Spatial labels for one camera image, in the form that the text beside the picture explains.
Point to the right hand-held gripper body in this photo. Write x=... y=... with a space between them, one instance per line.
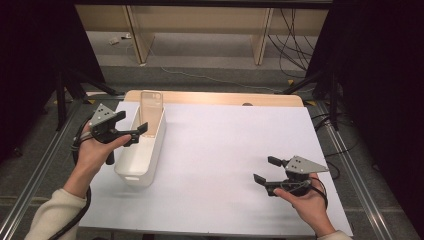
x=303 y=165

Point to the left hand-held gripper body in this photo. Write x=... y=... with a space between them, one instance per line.
x=101 y=116

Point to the beige phone case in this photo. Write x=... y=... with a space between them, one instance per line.
x=151 y=113

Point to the white plastic storage bin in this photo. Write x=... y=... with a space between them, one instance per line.
x=140 y=160

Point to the person's left hand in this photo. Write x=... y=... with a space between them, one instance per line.
x=91 y=155

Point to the person's right hand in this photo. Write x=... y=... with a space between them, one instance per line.
x=311 y=208

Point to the black tripod stand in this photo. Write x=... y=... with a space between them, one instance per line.
x=61 y=100
x=334 y=100

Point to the white table cover sheet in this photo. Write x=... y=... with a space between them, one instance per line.
x=206 y=166

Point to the small white floor device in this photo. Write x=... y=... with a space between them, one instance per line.
x=114 y=41

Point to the light wooden table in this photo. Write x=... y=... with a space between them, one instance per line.
x=213 y=98

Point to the small white plug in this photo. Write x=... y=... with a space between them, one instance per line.
x=127 y=35

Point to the black curtain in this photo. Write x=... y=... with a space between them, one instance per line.
x=383 y=66
x=26 y=50

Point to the beige wooden shelf unit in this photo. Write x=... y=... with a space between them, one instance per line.
x=200 y=16

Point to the black metal beam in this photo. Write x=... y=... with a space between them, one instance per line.
x=200 y=2

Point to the aluminium floor rail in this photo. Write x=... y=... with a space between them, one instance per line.
x=353 y=176
x=33 y=181

